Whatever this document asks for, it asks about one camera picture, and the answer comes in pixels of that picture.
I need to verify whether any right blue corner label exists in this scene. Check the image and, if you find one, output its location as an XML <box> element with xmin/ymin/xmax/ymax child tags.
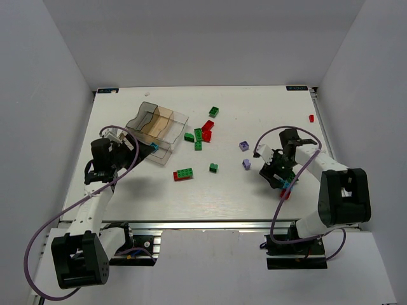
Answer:
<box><xmin>286</xmin><ymin>85</ymin><xmax>308</xmax><ymax>91</ymax></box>

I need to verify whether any clear plastic container upper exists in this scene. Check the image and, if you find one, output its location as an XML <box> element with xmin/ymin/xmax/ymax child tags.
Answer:
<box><xmin>158</xmin><ymin>111</ymin><xmax>189</xmax><ymax>151</ymax></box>

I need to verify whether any smoky grey plastic container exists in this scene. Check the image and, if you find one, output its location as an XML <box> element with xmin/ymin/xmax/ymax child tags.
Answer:
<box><xmin>126</xmin><ymin>102</ymin><xmax>160</xmax><ymax>134</ymax></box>

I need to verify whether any clear plastic container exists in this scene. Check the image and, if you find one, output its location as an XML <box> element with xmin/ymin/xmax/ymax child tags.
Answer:
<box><xmin>146</xmin><ymin>140</ymin><xmax>172</xmax><ymax>165</ymax></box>
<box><xmin>158</xmin><ymin>111</ymin><xmax>189</xmax><ymax>151</ymax></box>

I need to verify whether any red square lego brick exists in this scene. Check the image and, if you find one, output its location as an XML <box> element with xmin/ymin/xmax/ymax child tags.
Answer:
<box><xmin>280</xmin><ymin>189</ymin><xmax>291</xmax><ymax>200</ymax></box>

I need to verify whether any red lego under green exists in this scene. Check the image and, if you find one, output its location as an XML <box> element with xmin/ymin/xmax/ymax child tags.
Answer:
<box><xmin>173</xmin><ymin>172</ymin><xmax>191</xmax><ymax>182</ymax></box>

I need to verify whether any green sloped lego brick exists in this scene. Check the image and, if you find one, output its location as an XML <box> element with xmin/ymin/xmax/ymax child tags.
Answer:
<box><xmin>184</xmin><ymin>133</ymin><xmax>195</xmax><ymax>142</ymax></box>

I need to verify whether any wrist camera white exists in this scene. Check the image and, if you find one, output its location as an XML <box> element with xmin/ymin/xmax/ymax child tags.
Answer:
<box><xmin>253</xmin><ymin>144</ymin><xmax>273</xmax><ymax>165</ymax></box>
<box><xmin>101</xmin><ymin>129</ymin><xmax>134</xmax><ymax>151</ymax></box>

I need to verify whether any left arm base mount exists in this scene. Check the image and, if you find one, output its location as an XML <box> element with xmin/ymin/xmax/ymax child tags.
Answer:
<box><xmin>99</xmin><ymin>222</ymin><xmax>158</xmax><ymax>267</ymax></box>

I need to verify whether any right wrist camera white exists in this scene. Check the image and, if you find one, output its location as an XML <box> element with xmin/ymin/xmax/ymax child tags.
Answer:
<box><xmin>253</xmin><ymin>144</ymin><xmax>273</xmax><ymax>165</ymax></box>

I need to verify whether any red round lego piece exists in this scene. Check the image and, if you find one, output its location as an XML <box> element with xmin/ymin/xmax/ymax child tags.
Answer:
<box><xmin>202</xmin><ymin>130</ymin><xmax>212</xmax><ymax>142</ymax></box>

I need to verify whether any purple lego brick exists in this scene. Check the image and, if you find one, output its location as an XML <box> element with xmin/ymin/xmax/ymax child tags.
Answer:
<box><xmin>242</xmin><ymin>159</ymin><xmax>251</xmax><ymax>170</ymax></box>
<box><xmin>239</xmin><ymin>141</ymin><xmax>249</xmax><ymax>151</ymax></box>

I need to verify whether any red 2x4 lego brick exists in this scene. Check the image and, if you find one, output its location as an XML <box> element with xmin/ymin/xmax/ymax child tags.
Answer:
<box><xmin>202</xmin><ymin>120</ymin><xmax>214</xmax><ymax>132</ymax></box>

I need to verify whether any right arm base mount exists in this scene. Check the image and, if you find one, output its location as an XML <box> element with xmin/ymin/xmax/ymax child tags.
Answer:
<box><xmin>259</xmin><ymin>234</ymin><xmax>328</xmax><ymax>270</ymax></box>

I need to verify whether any amber plastic container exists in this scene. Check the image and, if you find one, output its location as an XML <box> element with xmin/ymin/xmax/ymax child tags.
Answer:
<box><xmin>141</xmin><ymin>106</ymin><xmax>174</xmax><ymax>143</ymax></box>

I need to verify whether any green 2x2 lego top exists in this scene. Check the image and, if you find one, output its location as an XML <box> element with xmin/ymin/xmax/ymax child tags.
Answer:
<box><xmin>209</xmin><ymin>106</ymin><xmax>219</xmax><ymax>118</ymax></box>

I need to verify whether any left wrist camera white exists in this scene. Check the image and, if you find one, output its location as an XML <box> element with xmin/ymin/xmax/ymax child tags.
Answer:
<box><xmin>101</xmin><ymin>129</ymin><xmax>134</xmax><ymax>151</ymax></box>

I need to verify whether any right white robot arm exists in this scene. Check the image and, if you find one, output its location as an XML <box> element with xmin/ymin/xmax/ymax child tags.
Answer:
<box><xmin>253</xmin><ymin>125</ymin><xmax>371</xmax><ymax>245</ymax></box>

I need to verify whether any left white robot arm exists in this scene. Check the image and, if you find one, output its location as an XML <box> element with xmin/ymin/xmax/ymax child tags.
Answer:
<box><xmin>51</xmin><ymin>134</ymin><xmax>155</xmax><ymax>289</ymax></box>

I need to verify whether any left blue corner label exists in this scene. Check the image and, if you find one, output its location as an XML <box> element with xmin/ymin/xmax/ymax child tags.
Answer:
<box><xmin>97</xmin><ymin>88</ymin><xmax>119</xmax><ymax>94</ymax></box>

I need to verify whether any clear plastic container lower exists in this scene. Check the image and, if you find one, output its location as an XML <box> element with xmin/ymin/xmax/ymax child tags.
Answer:
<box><xmin>146</xmin><ymin>140</ymin><xmax>172</xmax><ymax>165</ymax></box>

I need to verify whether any green 2x4 lego flat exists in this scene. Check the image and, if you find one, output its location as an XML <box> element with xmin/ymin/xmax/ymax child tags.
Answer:
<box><xmin>194</xmin><ymin>128</ymin><xmax>203</xmax><ymax>142</ymax></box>

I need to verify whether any cyan 2x2 lego brick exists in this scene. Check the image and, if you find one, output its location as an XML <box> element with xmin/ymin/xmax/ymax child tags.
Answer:
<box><xmin>150</xmin><ymin>142</ymin><xmax>159</xmax><ymax>153</ymax></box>

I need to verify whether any green 2x2 lego brick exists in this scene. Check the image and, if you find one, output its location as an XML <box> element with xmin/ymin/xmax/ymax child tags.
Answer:
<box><xmin>195</xmin><ymin>141</ymin><xmax>202</xmax><ymax>151</ymax></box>

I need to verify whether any blue corner label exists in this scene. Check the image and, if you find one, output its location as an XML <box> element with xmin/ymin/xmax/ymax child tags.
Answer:
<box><xmin>97</xmin><ymin>88</ymin><xmax>119</xmax><ymax>94</ymax></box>
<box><xmin>286</xmin><ymin>85</ymin><xmax>308</xmax><ymax>91</ymax></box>

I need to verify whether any green 2x4 lego on red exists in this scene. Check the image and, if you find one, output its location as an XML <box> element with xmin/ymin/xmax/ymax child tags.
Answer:
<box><xmin>177</xmin><ymin>168</ymin><xmax>193</xmax><ymax>177</ymax></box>

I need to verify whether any cyan 2x4 lego brick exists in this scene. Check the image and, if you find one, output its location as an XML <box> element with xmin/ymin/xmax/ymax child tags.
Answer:
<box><xmin>278</xmin><ymin>179</ymin><xmax>292</xmax><ymax>189</ymax></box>

